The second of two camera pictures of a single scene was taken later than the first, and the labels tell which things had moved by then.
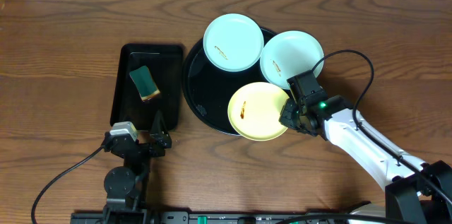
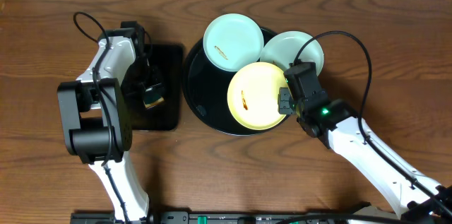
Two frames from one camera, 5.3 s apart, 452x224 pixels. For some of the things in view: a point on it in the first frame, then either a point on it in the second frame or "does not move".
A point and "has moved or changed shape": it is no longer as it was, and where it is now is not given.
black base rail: [201, 217] does not move
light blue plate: [234, 42] does not move
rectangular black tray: [165, 63] does not move
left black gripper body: [138, 148] → [150, 87]
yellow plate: [254, 110] has moved or changed shape
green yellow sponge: [144, 82] has moved or changed shape
